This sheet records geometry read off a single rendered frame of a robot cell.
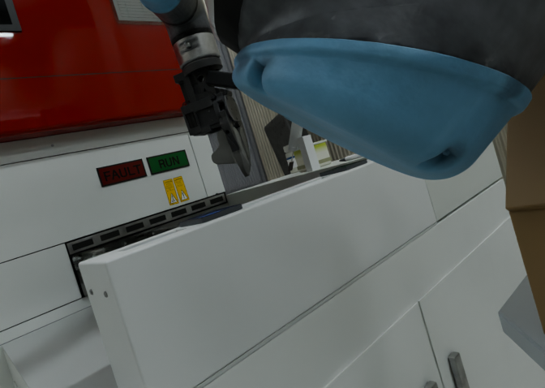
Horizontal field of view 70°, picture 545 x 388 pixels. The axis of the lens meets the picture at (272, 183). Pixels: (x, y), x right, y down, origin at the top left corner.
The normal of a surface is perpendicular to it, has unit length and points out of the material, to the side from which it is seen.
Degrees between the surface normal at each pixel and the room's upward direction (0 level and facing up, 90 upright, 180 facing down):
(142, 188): 90
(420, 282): 90
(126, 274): 90
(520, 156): 49
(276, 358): 90
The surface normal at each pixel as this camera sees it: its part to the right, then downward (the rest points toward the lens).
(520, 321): -0.29, -0.96
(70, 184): 0.63, -0.17
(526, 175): -0.74, -0.44
